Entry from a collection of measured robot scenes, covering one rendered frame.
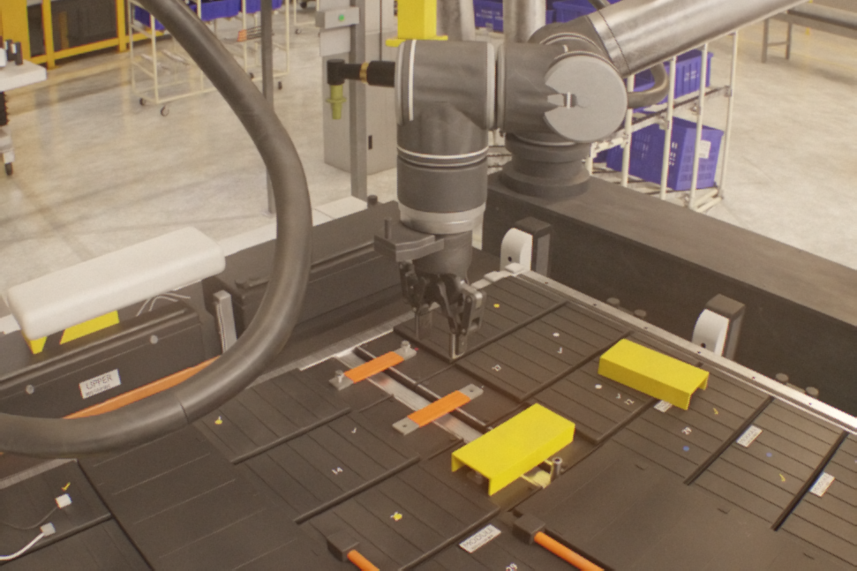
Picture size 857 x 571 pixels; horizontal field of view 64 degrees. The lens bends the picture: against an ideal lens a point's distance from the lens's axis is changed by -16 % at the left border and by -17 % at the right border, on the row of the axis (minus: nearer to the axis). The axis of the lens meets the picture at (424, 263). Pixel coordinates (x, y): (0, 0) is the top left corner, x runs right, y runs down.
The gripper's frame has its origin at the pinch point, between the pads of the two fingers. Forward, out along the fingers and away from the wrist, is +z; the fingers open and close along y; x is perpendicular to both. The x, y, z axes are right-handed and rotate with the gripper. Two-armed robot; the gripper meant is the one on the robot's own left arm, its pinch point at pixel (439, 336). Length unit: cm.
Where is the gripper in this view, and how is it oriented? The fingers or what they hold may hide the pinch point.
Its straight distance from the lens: 107.3
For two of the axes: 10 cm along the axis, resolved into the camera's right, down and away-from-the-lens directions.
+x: -7.4, 2.9, -6.1
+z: 0.0, 9.0, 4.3
